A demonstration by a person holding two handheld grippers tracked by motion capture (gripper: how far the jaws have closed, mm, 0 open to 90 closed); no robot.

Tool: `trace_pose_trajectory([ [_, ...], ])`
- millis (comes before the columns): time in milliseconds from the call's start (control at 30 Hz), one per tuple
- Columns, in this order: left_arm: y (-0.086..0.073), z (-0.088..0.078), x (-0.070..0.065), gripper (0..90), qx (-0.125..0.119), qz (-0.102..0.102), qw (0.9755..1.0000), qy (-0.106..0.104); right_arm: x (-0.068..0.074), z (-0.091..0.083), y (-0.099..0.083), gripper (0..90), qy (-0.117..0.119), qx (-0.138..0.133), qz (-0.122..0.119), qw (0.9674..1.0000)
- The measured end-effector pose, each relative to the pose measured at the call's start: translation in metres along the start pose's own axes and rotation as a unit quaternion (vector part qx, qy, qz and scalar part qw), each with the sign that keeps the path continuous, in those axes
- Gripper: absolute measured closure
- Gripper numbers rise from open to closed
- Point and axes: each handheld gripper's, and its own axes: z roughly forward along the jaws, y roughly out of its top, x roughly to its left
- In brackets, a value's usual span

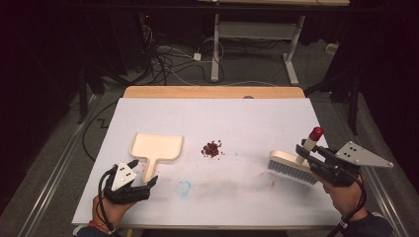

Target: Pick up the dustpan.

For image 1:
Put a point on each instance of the black metal stand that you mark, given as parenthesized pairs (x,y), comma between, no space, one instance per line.
(353,105)

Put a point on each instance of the cream plastic dustpan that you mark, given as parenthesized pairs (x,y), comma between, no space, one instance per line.
(156,146)

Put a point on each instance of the white power adapter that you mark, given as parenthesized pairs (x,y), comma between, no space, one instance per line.
(197,56)

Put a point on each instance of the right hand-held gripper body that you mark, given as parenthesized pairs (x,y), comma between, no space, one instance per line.
(359,156)

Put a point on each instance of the person's left hand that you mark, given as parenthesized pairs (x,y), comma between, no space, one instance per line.
(108,212)

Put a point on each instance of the white box on floor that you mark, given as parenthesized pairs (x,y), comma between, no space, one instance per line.
(331,48)

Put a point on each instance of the person's right hand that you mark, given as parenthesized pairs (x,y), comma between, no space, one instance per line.
(347,200)

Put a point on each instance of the white board table cover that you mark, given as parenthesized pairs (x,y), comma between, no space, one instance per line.
(230,118)

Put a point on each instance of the wooden table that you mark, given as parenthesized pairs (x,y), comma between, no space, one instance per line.
(214,92)

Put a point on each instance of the metal floor rail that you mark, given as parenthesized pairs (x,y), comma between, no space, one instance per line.
(378,184)
(56,168)

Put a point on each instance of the white metal desk frame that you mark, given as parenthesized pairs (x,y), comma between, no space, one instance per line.
(257,30)

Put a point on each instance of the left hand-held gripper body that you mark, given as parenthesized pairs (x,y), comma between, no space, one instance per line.
(123,176)

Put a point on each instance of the pile of dark red crumbs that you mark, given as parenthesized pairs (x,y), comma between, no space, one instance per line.
(211,149)

